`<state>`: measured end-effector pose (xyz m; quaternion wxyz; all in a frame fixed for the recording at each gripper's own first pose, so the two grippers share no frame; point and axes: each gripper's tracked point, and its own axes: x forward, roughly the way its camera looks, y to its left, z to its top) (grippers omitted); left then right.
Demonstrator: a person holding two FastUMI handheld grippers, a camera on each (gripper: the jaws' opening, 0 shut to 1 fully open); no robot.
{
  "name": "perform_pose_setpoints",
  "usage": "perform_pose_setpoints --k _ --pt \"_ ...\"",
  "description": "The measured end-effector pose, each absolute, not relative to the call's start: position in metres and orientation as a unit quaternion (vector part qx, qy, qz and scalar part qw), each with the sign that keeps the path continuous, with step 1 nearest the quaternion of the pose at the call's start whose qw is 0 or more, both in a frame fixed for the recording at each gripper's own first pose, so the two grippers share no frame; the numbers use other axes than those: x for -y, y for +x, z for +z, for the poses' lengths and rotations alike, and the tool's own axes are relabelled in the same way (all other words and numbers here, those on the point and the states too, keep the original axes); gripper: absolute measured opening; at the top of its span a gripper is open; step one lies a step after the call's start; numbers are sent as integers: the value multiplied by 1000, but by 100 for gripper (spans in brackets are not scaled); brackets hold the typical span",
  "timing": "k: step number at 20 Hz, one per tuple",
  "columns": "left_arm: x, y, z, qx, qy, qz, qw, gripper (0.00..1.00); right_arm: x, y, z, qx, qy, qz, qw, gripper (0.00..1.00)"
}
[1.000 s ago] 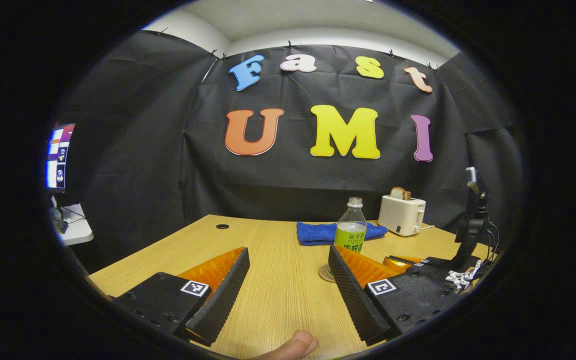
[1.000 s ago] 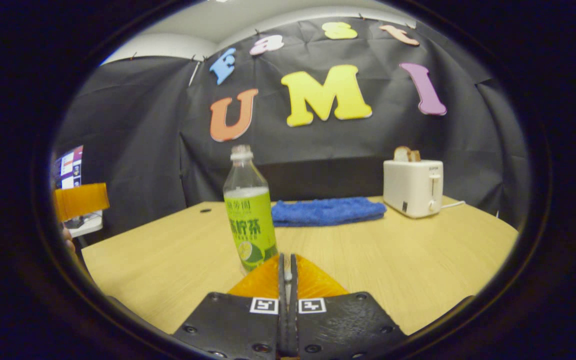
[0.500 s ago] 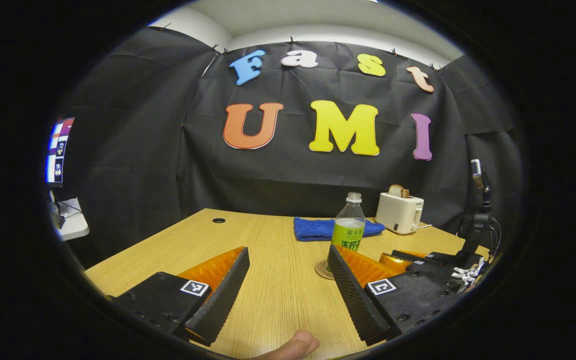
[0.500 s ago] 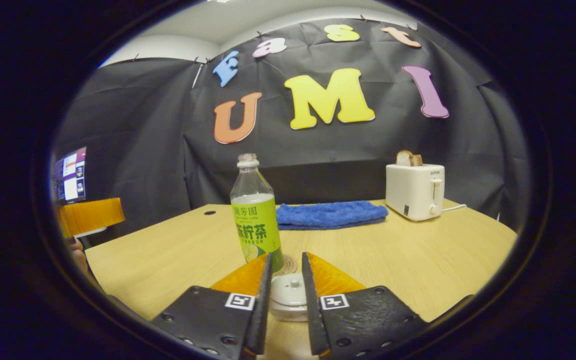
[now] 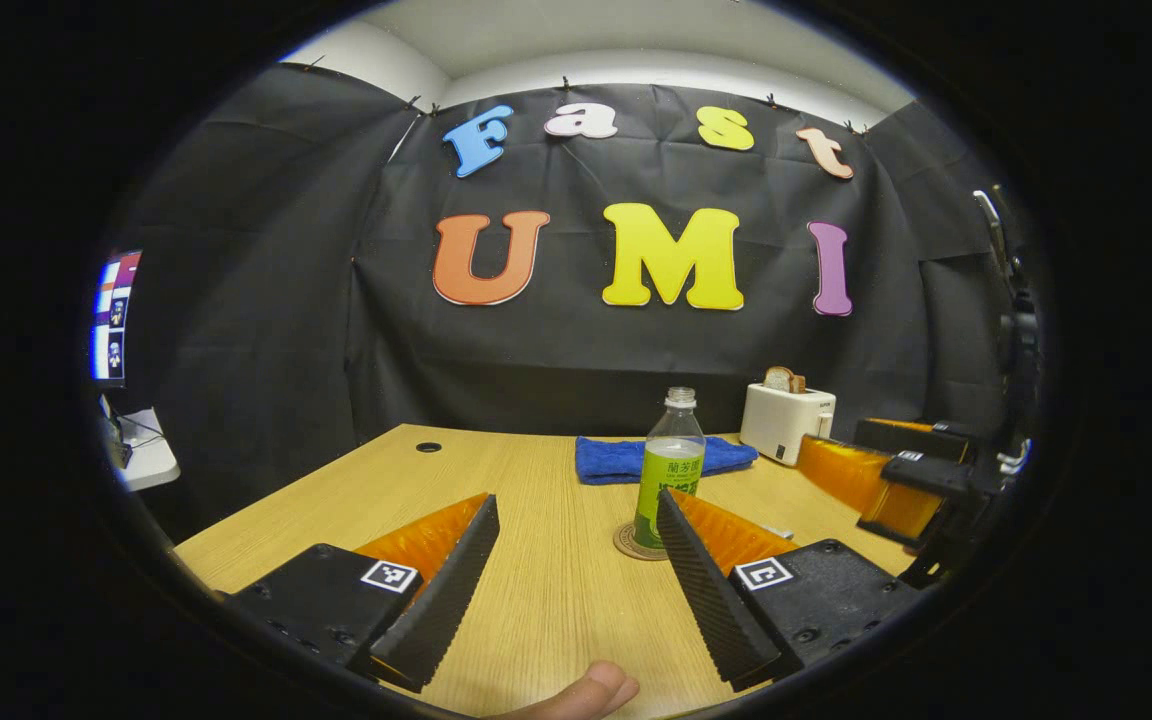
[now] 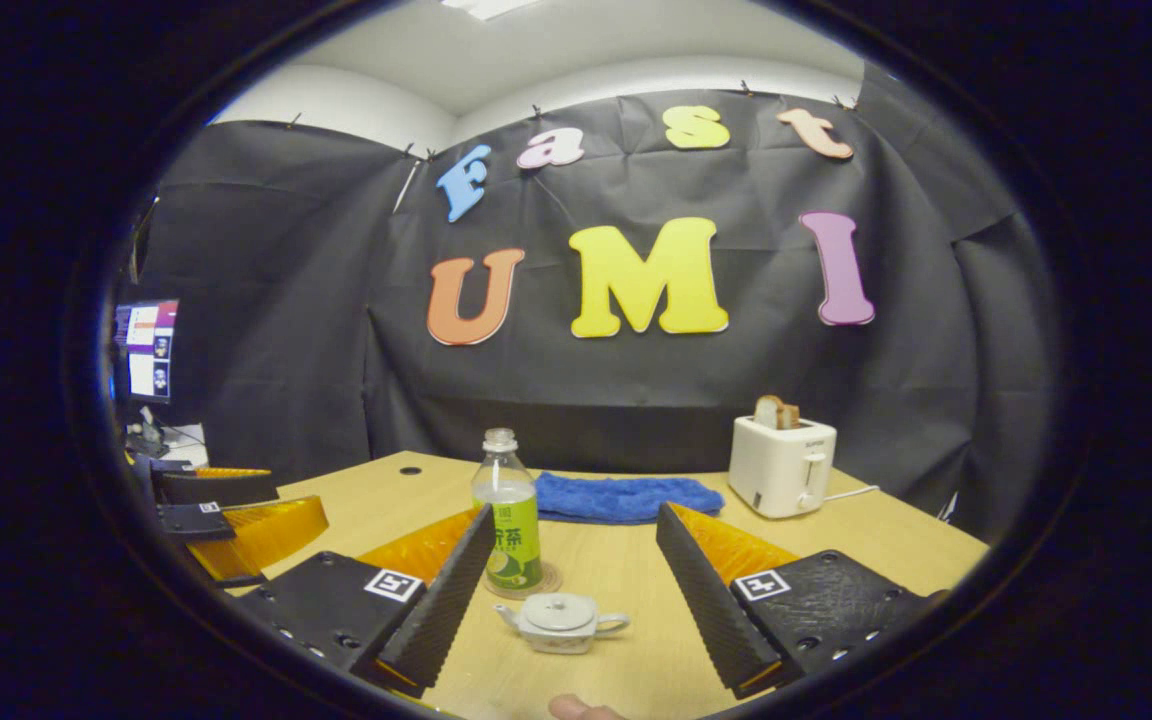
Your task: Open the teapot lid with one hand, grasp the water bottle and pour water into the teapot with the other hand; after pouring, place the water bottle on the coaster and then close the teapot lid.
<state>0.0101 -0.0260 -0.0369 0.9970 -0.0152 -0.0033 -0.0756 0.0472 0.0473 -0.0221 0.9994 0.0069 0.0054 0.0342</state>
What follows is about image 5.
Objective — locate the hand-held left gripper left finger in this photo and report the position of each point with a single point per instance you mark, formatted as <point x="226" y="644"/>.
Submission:
<point x="446" y="600"/>

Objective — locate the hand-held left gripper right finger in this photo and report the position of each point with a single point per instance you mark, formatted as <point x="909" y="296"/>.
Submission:
<point x="711" y="600"/>

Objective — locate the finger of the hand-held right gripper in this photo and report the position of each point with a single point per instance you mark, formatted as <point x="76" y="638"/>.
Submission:
<point x="921" y="475"/>
<point x="911" y="438"/>

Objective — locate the round cork coaster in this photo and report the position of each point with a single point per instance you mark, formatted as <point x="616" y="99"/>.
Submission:
<point x="628" y="545"/>

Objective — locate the green label water bottle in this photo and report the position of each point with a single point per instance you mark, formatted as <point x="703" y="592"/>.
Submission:
<point x="671" y="450"/>

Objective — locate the white toaster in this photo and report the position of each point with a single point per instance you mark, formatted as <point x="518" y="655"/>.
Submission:
<point x="786" y="420"/>

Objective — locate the bread slice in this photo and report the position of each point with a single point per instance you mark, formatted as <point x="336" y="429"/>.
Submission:
<point x="781" y="380"/>

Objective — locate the blue towel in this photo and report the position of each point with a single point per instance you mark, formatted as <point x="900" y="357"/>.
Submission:
<point x="606" y="460"/>

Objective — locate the black backdrop cloth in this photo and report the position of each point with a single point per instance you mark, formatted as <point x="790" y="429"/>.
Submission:
<point x="576" y="360"/>

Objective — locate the white side table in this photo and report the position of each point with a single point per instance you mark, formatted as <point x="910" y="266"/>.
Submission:
<point x="151" y="460"/>

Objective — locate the computer monitor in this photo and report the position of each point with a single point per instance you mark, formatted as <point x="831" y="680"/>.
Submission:
<point x="114" y="320"/>

